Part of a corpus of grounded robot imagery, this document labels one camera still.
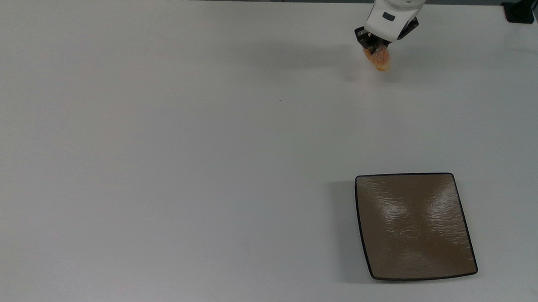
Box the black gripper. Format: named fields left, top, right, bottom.
left=353, top=15, right=420, bottom=58

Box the orange sugared bread bun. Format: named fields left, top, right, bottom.
left=362, top=43, right=392, bottom=72

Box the square brown ceramic plate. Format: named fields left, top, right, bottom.
left=350, top=168, right=483, bottom=285

